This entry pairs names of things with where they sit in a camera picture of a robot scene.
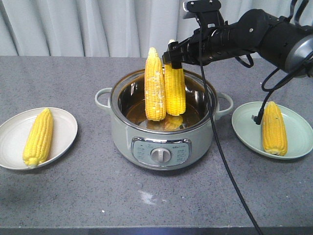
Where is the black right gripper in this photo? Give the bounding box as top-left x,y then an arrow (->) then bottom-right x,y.
162,28 -> 220,69

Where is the corn cob pale patchy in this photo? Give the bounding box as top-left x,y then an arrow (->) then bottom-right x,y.
144,47 -> 166,121

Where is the corn cob tall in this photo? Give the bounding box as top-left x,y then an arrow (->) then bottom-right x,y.
164,39 -> 186,117

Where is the light green plate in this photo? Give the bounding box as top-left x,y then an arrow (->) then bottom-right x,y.
231,101 -> 313,160

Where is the cream white plate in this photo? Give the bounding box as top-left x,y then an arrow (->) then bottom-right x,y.
0,107 -> 78,170

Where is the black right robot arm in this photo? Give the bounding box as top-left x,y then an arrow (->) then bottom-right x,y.
162,9 -> 313,76

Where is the green electric cooking pot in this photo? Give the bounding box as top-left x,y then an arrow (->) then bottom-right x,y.
95,70 -> 233,170

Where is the white pleated curtain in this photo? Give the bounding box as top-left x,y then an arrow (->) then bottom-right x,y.
0,0 -> 313,59

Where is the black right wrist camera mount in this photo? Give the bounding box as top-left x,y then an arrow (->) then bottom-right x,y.
182,0 -> 225,33

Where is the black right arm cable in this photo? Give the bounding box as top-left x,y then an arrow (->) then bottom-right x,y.
198,26 -> 265,235

